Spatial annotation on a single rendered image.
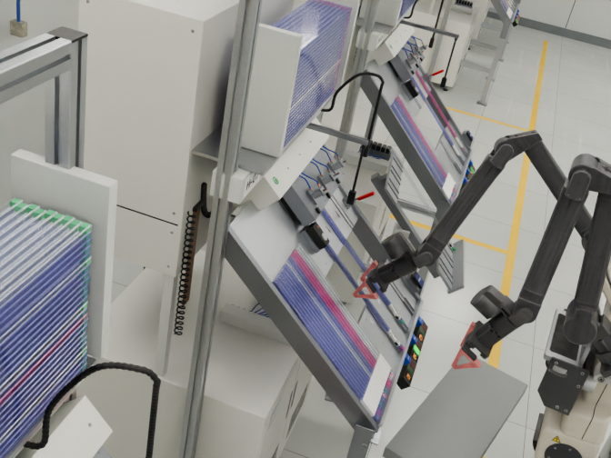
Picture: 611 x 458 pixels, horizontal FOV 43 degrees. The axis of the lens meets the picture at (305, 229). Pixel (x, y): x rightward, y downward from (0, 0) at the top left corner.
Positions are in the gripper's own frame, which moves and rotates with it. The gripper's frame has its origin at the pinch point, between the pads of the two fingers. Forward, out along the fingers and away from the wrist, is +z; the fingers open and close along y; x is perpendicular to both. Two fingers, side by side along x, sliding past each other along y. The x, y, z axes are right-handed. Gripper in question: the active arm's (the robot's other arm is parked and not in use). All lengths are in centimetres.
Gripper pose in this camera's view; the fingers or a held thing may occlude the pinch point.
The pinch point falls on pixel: (359, 286)
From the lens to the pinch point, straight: 242.1
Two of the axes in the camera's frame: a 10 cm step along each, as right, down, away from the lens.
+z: -7.7, 4.1, 4.9
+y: -3.0, 4.5, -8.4
